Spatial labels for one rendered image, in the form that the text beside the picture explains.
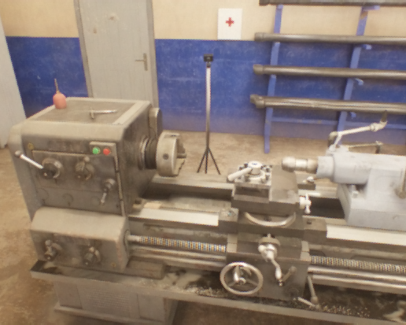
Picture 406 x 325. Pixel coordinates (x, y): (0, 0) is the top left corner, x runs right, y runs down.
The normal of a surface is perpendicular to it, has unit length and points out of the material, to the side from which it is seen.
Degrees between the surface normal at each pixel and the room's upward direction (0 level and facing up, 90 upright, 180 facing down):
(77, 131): 45
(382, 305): 0
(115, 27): 90
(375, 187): 70
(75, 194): 90
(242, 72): 90
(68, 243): 90
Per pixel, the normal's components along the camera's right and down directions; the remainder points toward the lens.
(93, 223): -0.09, -0.51
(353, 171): -0.17, 0.39
